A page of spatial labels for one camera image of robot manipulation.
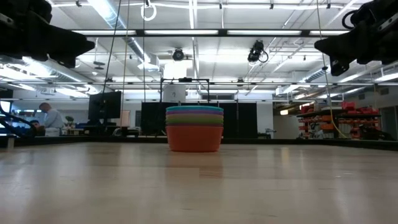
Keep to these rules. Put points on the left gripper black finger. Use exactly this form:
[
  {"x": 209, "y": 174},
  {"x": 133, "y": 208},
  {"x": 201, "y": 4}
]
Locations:
[
  {"x": 68, "y": 45},
  {"x": 69, "y": 63}
]

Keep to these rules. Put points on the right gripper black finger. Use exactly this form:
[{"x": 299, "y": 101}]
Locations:
[
  {"x": 339, "y": 45},
  {"x": 338, "y": 67}
]

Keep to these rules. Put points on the teal plastic bowl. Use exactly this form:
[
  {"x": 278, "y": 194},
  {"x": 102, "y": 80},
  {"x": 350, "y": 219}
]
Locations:
[{"x": 194, "y": 108}]

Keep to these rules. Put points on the purple plastic bowl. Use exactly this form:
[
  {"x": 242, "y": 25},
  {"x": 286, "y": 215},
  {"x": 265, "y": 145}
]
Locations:
[{"x": 194, "y": 112}]

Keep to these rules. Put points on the green plastic bowl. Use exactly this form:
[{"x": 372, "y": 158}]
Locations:
[{"x": 194, "y": 120}]

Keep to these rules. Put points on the orange plastic bowl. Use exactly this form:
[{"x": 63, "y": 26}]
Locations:
[{"x": 194, "y": 138}]

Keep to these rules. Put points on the shelf with red bins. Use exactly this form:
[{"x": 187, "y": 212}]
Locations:
[{"x": 342, "y": 116}]

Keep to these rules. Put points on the black computer monitor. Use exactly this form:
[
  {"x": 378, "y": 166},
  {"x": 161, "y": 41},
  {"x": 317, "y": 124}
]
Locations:
[{"x": 104, "y": 105}]

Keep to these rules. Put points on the small potted plant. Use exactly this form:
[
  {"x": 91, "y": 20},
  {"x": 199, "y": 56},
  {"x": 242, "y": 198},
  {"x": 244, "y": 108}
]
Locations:
[{"x": 69, "y": 119}]

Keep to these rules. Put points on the person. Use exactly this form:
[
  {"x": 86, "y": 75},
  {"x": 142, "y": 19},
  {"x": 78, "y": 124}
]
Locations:
[
  {"x": 35, "y": 125},
  {"x": 53, "y": 119}
]

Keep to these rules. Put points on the black partition panels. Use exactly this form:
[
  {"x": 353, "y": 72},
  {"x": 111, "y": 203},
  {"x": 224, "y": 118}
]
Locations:
[{"x": 239, "y": 119}]

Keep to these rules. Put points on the black overhead camera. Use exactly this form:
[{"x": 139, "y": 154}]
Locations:
[{"x": 256, "y": 51}]

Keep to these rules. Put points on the black table edge rail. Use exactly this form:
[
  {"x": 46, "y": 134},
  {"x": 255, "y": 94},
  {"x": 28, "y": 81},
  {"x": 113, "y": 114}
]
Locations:
[{"x": 280, "y": 142}]

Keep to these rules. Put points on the white box behind frame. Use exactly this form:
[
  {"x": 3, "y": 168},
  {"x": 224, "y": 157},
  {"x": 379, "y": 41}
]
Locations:
[{"x": 174, "y": 93}]

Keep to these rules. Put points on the round black ceiling camera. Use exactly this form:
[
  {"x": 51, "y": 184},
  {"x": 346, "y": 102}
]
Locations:
[{"x": 178, "y": 54}]

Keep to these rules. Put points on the overhead light bar frame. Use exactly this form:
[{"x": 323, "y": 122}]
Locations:
[{"x": 182, "y": 32}]

